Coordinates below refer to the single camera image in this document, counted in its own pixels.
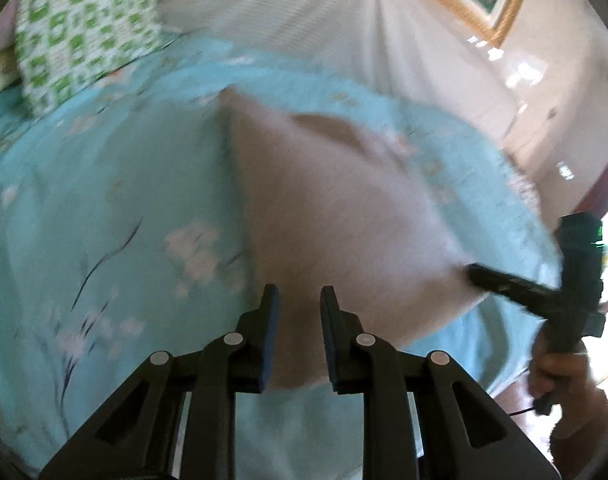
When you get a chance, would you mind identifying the light blue floral bedsheet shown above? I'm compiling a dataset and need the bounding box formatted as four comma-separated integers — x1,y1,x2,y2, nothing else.
0,30,564,480

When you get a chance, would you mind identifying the white striped headboard cushion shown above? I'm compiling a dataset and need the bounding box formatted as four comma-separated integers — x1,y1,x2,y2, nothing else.
156,0,517,141

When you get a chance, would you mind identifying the green checked pillow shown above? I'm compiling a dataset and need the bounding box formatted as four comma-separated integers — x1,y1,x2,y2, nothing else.
14,0,167,118

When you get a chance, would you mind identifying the person's right hand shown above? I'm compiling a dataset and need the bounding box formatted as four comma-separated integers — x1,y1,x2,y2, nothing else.
528,330,604,413

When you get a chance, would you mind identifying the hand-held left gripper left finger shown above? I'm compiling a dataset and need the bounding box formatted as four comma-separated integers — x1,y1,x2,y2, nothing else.
38,284,281,480

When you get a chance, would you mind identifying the gold framed picture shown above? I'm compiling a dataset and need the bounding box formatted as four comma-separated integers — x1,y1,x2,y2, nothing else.
384,0,539,48

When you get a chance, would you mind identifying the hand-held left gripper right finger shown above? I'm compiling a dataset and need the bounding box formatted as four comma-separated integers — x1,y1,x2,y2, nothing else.
320,285,559,480

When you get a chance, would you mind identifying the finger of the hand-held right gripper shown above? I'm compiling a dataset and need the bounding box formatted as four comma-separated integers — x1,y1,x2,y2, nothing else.
466,262,564,311

